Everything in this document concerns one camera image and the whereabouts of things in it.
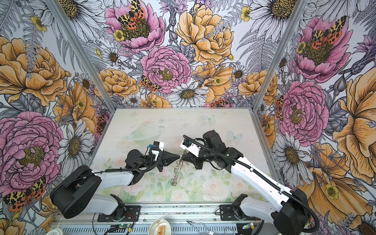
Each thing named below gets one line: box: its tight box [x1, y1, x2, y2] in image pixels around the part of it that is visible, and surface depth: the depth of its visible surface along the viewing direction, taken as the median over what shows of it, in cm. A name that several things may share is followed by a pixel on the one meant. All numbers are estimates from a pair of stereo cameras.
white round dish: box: [147, 218, 172, 235], surface depth 71 cm
